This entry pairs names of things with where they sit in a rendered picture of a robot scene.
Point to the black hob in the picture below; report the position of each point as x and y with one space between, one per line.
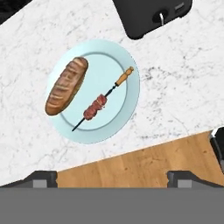
10 7

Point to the meat kebab skewer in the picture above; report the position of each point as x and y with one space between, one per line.
97 106

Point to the pale blue round plate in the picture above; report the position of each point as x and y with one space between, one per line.
96 93

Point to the black and white appliance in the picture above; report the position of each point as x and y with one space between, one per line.
218 145

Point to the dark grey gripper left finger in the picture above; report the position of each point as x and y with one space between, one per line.
43 178

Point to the brown baguette bread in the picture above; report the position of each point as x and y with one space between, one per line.
65 87

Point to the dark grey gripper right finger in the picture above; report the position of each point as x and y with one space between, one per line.
180 178

